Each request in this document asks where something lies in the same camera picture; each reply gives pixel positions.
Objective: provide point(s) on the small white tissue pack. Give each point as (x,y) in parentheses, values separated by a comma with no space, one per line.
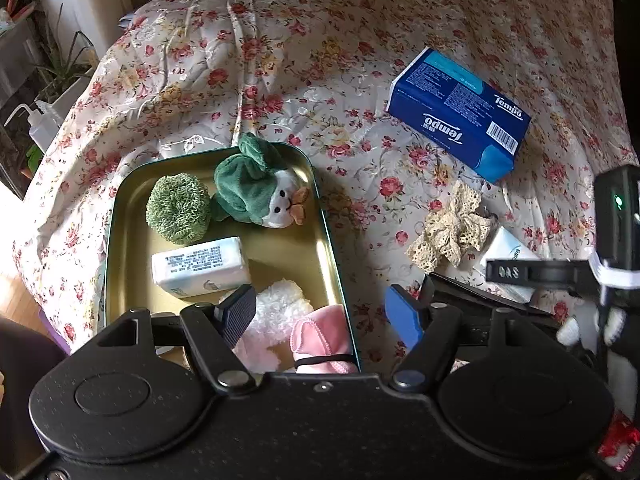
(200,267)

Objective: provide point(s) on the large blue tissue pack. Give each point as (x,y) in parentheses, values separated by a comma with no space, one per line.
(457,110)

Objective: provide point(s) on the dark cloth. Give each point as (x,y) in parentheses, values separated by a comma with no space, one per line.
(27,360)

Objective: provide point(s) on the green tin box gold interior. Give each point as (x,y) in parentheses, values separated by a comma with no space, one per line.
(280,255)

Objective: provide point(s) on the floral bedspread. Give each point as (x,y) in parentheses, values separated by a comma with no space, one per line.
(325,50)

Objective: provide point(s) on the white fluffy plush cloth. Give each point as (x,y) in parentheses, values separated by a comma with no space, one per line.
(277,312)

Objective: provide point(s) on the red patterned packet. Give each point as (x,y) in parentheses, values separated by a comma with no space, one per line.
(622,440)

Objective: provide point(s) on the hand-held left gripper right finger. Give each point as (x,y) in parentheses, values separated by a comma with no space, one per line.
(404,317)

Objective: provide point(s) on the white and light blue tissue pack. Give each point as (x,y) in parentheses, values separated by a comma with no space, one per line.
(512,247)

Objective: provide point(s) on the pink cloth with black band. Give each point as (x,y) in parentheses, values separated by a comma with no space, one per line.
(320,342)

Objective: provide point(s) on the white squeeze bottle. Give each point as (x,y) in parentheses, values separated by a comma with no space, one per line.
(42,127)

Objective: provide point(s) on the green knitted ball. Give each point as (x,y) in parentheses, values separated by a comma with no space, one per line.
(179,207)

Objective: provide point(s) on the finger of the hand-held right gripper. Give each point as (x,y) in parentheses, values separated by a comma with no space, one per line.
(530,272)

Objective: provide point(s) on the green potted plant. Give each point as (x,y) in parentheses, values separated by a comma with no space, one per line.
(62,55)

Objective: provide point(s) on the beige lace scrunchie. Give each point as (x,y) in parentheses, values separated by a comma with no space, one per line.
(452,227)

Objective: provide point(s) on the glass side table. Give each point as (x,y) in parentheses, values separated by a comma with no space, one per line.
(17,75)

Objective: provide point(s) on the white planter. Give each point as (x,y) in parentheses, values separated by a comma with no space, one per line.
(67,92)

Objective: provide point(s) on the green plush toy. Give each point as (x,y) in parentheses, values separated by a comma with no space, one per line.
(257,185)

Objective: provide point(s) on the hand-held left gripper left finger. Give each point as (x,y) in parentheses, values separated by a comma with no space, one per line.
(239,312)

